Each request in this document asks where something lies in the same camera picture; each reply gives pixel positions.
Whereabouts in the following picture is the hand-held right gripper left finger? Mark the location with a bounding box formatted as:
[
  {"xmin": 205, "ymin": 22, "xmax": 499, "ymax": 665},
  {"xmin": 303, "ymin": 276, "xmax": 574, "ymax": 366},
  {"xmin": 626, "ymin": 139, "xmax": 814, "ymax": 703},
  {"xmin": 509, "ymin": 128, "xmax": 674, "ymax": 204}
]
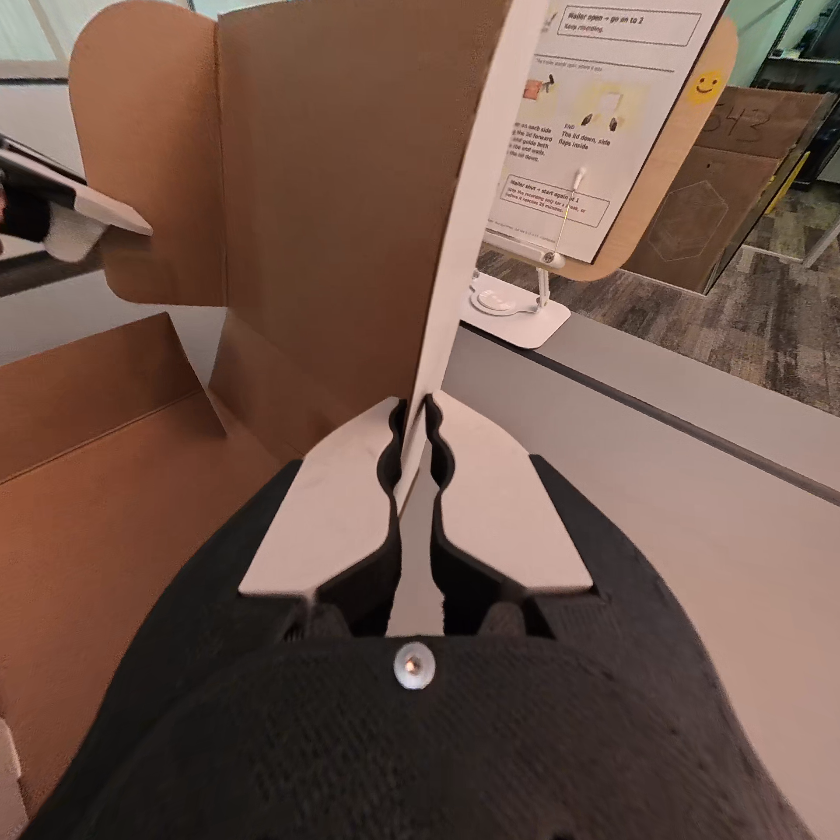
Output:
[{"xmin": 238, "ymin": 395, "xmax": 404, "ymax": 639}]

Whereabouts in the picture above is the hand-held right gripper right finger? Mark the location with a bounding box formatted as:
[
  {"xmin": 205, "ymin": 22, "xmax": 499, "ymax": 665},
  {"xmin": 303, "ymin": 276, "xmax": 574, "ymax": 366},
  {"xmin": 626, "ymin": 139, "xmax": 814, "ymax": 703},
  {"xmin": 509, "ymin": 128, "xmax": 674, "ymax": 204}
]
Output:
[{"xmin": 424, "ymin": 392, "xmax": 602, "ymax": 637}]

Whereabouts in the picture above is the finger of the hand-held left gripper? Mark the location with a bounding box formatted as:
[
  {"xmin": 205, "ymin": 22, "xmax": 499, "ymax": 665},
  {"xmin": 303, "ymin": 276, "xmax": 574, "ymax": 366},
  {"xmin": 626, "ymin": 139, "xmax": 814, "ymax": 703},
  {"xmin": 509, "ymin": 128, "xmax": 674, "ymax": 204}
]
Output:
[{"xmin": 0, "ymin": 134, "xmax": 153, "ymax": 260}]

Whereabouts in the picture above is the brown cardboard box with lid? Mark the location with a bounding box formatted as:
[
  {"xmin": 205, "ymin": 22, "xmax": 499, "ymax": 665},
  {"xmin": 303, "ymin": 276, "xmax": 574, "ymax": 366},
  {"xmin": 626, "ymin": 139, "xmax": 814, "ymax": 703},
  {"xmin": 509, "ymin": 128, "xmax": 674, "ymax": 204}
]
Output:
[{"xmin": 0, "ymin": 0, "xmax": 552, "ymax": 828}]

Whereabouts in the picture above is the cardboard box with hexagon print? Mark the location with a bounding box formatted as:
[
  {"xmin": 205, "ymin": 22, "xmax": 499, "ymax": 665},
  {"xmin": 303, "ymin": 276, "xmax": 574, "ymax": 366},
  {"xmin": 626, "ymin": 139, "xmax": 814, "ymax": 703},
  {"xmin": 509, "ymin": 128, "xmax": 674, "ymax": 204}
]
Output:
[{"xmin": 620, "ymin": 144, "xmax": 798, "ymax": 294}]

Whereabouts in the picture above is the cardboard box with handwritten marking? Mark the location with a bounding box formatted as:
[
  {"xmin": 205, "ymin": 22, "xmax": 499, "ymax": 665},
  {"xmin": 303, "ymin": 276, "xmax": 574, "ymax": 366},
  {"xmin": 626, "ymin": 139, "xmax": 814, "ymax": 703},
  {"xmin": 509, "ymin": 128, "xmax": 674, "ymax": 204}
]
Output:
[{"xmin": 696, "ymin": 85, "xmax": 831, "ymax": 161}]

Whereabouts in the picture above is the white tabletop stand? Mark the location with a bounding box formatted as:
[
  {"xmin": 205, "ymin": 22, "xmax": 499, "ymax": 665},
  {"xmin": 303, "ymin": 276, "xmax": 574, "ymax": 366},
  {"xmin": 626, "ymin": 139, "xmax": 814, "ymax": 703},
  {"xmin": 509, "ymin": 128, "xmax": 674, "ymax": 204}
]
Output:
[{"xmin": 459, "ymin": 230, "xmax": 572, "ymax": 350}]

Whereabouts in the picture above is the thin white-tipped stick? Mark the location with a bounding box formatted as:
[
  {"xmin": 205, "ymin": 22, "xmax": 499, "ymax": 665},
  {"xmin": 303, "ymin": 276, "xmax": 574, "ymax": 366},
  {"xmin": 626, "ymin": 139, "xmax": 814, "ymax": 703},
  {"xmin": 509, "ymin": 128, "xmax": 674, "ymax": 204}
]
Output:
[{"xmin": 556, "ymin": 167, "xmax": 589, "ymax": 256}]

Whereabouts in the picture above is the brown rounded backing board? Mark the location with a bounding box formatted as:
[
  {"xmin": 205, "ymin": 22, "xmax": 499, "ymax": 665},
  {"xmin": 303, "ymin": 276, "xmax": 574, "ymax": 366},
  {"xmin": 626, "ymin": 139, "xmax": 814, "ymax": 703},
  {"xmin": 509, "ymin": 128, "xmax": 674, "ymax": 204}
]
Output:
[{"xmin": 594, "ymin": 16, "xmax": 740, "ymax": 284}]

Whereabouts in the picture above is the white table leg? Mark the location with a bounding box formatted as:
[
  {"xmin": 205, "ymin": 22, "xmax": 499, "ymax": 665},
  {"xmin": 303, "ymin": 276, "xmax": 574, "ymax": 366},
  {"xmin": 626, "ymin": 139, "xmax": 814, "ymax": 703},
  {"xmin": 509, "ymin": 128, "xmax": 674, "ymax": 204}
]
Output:
[{"xmin": 802, "ymin": 217, "xmax": 840, "ymax": 270}]

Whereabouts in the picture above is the white instruction sheet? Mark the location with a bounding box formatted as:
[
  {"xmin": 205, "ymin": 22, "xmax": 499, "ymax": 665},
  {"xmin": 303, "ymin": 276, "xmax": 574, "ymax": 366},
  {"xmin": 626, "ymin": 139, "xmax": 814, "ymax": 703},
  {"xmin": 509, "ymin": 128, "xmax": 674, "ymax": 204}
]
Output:
[{"xmin": 486, "ymin": 0, "xmax": 729, "ymax": 263}]

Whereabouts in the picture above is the yellow and black bar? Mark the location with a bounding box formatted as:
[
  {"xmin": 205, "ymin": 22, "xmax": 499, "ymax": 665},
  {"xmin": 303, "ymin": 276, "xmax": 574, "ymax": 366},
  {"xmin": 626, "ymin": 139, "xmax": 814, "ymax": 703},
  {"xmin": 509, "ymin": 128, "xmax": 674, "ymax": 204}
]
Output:
[{"xmin": 761, "ymin": 150, "xmax": 813, "ymax": 212}]

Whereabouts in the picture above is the black shelf rack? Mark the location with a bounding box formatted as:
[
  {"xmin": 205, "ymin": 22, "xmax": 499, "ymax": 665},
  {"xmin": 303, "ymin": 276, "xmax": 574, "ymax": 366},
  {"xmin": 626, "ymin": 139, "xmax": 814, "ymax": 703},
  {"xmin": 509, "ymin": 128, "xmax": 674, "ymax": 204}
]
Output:
[{"xmin": 748, "ymin": 0, "xmax": 840, "ymax": 93}]

